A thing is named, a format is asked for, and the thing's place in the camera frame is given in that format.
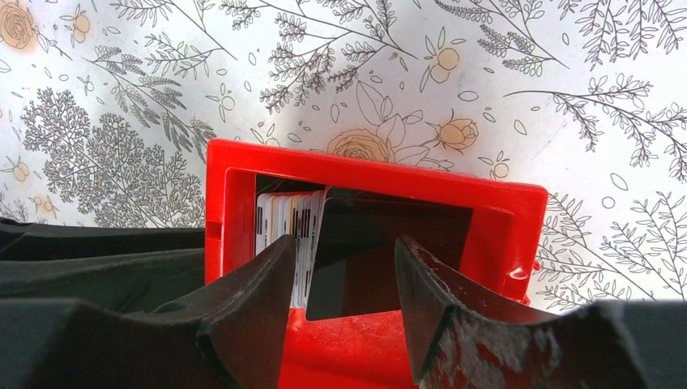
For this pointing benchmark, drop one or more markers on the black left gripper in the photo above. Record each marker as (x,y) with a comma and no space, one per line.
(125,270)

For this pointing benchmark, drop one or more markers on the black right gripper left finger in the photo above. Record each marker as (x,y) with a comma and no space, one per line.
(227,334)

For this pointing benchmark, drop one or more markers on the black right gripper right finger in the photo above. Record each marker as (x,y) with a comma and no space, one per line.
(460,334)

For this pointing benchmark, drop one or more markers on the dark brown credit card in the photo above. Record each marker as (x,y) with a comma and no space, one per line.
(354,270)

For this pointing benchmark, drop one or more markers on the stack of white cards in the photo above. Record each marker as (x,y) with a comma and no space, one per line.
(298,214)

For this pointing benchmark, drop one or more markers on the red plastic bin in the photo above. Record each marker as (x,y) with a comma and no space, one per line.
(345,327)

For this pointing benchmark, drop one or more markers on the floral table mat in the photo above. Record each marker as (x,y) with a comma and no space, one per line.
(107,108)

